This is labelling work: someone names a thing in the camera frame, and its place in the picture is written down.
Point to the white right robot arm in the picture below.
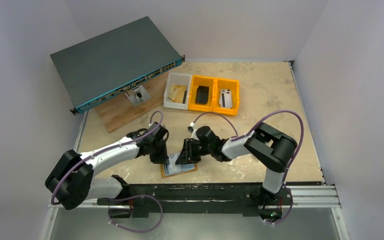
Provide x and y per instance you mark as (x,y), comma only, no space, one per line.
(273,148)

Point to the yellow middle bin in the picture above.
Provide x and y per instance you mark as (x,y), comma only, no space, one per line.
(195,82)

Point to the yellow bin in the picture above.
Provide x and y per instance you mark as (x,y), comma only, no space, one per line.
(195,82)
(234,86)

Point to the black card stack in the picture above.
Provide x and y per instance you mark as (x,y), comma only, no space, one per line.
(202,95)

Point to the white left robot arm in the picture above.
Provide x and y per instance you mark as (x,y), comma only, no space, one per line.
(73,179)

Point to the yellow leather card holder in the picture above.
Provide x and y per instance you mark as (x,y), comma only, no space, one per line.
(173,169)

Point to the wooden board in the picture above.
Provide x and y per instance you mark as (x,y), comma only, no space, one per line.
(119,111)

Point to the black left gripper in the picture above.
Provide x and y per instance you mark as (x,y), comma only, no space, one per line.
(163,158)

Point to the gold cards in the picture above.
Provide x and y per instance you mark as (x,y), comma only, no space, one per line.
(177,93)

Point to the white cards with stripe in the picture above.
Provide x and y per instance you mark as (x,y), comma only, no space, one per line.
(225,98)

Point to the grey network switch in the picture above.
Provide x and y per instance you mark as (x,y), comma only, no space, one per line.
(112,63)

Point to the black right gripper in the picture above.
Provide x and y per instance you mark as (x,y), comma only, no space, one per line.
(188,151)

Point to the yellow right bin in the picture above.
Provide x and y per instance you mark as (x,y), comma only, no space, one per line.
(234,86)

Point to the grey metal bracket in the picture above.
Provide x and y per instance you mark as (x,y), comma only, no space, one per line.
(138,95)

